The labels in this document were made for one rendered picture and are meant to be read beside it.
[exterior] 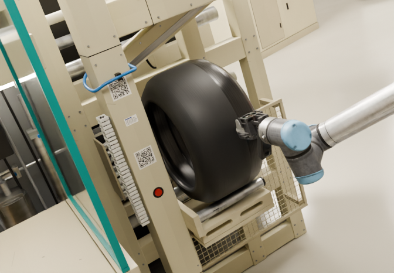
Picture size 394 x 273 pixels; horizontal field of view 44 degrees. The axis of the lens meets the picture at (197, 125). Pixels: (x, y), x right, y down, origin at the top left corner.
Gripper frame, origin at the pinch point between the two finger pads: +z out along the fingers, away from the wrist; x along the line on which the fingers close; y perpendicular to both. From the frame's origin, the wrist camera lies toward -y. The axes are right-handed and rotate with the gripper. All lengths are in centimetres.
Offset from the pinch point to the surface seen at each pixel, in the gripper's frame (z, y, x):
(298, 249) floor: 82, -115, -52
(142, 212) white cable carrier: 25, -21, 40
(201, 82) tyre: 11.4, 19.8, 3.2
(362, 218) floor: 74, -116, -98
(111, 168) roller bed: 62, -9, 38
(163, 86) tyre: 19.9, 23.1, 14.9
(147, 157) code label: 21.1, 0.2, 30.8
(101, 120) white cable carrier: 20, 21, 42
